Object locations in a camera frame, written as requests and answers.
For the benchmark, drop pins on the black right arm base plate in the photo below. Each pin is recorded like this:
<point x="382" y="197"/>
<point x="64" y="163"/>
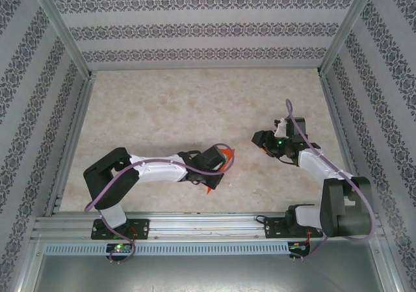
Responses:
<point x="273" y="228"/>

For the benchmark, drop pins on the small lit controller board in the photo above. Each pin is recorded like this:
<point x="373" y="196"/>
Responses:
<point x="119" y="248"/>
<point x="299" y="247"/>

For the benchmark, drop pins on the aluminium frame post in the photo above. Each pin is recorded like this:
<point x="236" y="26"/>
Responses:
<point x="349" y="28"/>
<point x="65" y="35"/>

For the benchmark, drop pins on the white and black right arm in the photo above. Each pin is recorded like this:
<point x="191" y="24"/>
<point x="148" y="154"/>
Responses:
<point x="318" y="166"/>

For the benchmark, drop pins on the aluminium frame leg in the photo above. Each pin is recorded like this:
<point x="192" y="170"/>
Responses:
<point x="388" y="266"/>
<point x="31" y="266"/>

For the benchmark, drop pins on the long aluminium mounting rail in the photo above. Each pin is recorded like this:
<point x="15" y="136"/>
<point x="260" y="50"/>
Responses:
<point x="208" y="223"/>

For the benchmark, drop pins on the grey metal sheet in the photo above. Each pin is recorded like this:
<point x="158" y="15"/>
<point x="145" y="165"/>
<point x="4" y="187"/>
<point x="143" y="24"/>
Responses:
<point x="208" y="275"/>

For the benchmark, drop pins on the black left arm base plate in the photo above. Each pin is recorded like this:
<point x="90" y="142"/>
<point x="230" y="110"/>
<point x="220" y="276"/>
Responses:
<point x="143" y="228"/>

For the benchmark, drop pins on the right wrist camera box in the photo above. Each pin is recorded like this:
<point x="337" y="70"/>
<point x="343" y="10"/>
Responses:
<point x="281" y="127"/>

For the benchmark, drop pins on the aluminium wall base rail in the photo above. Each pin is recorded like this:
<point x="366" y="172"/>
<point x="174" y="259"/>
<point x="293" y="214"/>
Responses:
<point x="204" y="68"/>

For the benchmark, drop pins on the orange paper sheet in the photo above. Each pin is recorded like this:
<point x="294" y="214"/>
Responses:
<point x="230" y="155"/>

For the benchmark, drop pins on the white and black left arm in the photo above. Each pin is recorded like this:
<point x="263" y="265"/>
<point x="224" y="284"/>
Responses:
<point x="156" y="170"/>

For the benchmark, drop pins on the aluminium side rail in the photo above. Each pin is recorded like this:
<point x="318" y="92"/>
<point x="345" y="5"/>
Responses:
<point x="73" y="139"/>

